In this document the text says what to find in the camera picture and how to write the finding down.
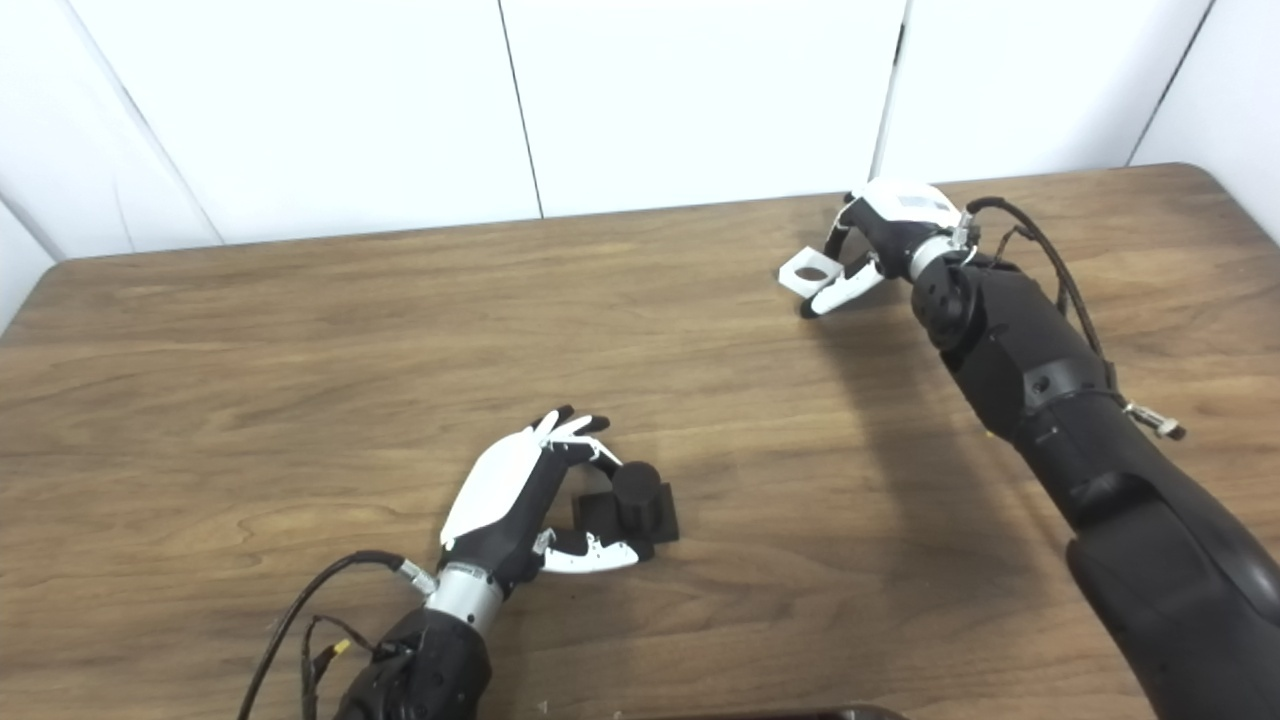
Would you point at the white square piece with hole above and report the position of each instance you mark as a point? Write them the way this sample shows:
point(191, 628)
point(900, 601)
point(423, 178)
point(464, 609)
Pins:
point(800, 288)

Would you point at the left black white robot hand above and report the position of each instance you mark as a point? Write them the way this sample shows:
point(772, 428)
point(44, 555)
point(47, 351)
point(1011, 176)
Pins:
point(495, 490)

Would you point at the black robot torso edge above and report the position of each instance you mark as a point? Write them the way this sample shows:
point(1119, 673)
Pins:
point(800, 714)

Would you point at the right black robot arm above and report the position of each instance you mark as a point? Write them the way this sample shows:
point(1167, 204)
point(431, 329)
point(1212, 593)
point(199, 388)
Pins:
point(1100, 450)

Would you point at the black peg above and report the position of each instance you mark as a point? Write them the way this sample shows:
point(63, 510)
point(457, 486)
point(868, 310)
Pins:
point(640, 495)

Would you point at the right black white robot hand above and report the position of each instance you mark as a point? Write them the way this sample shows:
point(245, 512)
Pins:
point(900, 215)

